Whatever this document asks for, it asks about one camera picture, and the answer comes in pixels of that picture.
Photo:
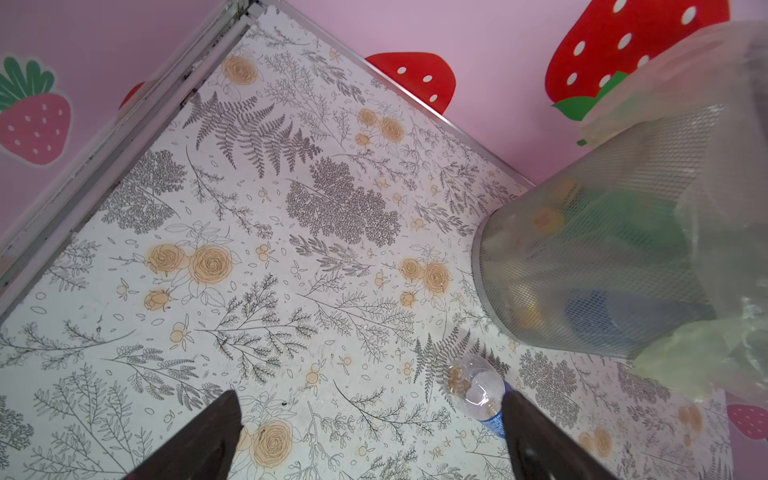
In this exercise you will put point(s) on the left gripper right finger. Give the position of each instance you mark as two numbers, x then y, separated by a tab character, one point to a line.
539	449

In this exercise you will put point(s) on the small bottle blue label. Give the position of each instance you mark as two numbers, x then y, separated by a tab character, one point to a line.
477	390

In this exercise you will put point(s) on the clear plastic bin liner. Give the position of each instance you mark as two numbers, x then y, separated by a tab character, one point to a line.
719	70

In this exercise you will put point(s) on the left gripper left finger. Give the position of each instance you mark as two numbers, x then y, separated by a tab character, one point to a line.
202	449

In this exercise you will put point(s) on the grey mesh waste bin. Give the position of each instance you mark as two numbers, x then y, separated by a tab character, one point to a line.
593	260

